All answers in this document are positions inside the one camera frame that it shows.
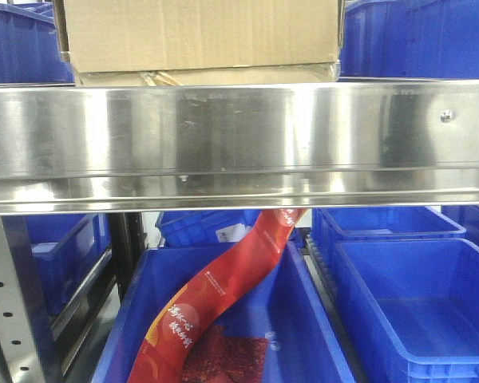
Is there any large brown cardboard box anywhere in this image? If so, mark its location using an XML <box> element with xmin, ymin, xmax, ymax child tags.
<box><xmin>54</xmin><ymin>1</ymin><xmax>345</xmax><ymax>87</ymax></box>

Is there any stainless steel shelf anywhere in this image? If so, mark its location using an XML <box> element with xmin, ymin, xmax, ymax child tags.
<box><xmin>0</xmin><ymin>80</ymin><xmax>479</xmax><ymax>215</ymax></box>

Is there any perforated steel shelf upright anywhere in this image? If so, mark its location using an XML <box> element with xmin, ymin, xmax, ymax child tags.
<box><xmin>0</xmin><ymin>216</ymin><xmax>62</xmax><ymax>382</ymax></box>

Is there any blue plastic bin back centre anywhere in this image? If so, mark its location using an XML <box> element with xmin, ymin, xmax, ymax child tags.
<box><xmin>156</xmin><ymin>209</ymin><xmax>261</xmax><ymax>247</ymax></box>

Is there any blue plastic bin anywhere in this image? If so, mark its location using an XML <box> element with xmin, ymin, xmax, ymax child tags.
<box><xmin>25</xmin><ymin>213</ymin><xmax>111</xmax><ymax>315</ymax></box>
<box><xmin>441</xmin><ymin>205</ymin><xmax>479</xmax><ymax>246</ymax></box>
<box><xmin>156</xmin><ymin>209</ymin><xmax>261</xmax><ymax>247</ymax></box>
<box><xmin>330</xmin><ymin>238</ymin><xmax>479</xmax><ymax>383</ymax></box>
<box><xmin>92</xmin><ymin>243</ymin><xmax>354</xmax><ymax>382</ymax></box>
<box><xmin>340</xmin><ymin>1</ymin><xmax>479</xmax><ymax>79</ymax></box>
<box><xmin>311</xmin><ymin>206</ymin><xmax>466</xmax><ymax>274</ymax></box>
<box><xmin>0</xmin><ymin>2</ymin><xmax>73</xmax><ymax>84</ymax></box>

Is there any blue plastic bin back right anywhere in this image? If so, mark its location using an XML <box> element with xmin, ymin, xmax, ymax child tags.
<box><xmin>311</xmin><ymin>206</ymin><xmax>466</xmax><ymax>274</ymax></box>

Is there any red printed paper banner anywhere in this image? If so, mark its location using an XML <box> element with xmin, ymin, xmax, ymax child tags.
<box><xmin>128</xmin><ymin>208</ymin><xmax>306</xmax><ymax>382</ymax></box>

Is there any torn clear packing tape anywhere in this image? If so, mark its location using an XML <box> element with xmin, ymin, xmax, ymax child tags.
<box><xmin>140</xmin><ymin>71</ymin><xmax>183</xmax><ymax>87</ymax></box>

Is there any dark red textured sheet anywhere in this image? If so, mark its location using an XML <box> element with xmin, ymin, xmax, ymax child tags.
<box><xmin>180</xmin><ymin>326</ymin><xmax>268</xmax><ymax>383</ymax></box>

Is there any blue plastic bin lower left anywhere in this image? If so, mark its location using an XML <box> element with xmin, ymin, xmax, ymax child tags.
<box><xmin>25</xmin><ymin>213</ymin><xmax>111</xmax><ymax>315</ymax></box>

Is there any blue plastic bin far right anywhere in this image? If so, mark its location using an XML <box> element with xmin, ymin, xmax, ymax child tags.
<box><xmin>441</xmin><ymin>205</ymin><xmax>479</xmax><ymax>246</ymax></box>

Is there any blue plastic bin upper right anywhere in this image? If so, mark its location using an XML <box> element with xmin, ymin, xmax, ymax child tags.
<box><xmin>340</xmin><ymin>1</ymin><xmax>479</xmax><ymax>79</ymax></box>

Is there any blue plastic bin upper left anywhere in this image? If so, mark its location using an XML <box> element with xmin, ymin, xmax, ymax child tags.
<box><xmin>0</xmin><ymin>2</ymin><xmax>73</xmax><ymax>84</ymax></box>

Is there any black shelf post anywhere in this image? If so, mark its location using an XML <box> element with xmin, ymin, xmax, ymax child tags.
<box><xmin>107</xmin><ymin>212</ymin><xmax>147</xmax><ymax>302</ymax></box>

